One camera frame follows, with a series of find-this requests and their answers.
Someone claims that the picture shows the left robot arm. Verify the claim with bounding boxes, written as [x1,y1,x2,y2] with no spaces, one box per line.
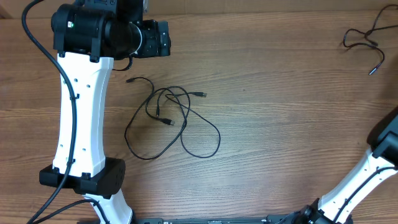
[39,0,171,223]

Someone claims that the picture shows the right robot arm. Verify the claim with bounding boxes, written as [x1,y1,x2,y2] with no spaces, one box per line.
[294,108,397,224]

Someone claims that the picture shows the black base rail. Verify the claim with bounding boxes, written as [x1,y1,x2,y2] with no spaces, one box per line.
[77,213,354,224]

